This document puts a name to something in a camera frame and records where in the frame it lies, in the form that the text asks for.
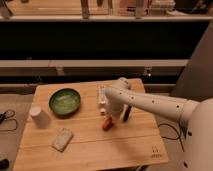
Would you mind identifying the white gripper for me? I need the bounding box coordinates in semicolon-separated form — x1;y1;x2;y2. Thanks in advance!
106;99;124;119

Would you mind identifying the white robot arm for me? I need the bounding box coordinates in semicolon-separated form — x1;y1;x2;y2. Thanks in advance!
105;77;213;171

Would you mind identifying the black marker pen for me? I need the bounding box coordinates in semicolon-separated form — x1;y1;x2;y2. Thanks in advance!
123;105;132;122

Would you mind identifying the green bowl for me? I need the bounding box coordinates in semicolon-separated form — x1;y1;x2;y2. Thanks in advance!
49;88;81;117

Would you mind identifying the wooden table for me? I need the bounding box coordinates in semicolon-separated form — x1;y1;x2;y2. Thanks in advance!
14;81;168;171

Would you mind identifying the white green sponge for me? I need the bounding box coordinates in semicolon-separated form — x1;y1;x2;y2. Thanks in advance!
52;128;73;152

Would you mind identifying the white paper cup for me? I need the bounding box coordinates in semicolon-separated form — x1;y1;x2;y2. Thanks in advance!
29;106;50;129

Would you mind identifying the black floor cable right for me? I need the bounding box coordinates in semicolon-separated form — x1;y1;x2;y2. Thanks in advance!
157;122;186;153

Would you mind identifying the black cable on floor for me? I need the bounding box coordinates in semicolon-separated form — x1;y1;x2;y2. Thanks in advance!
0;109;19;132

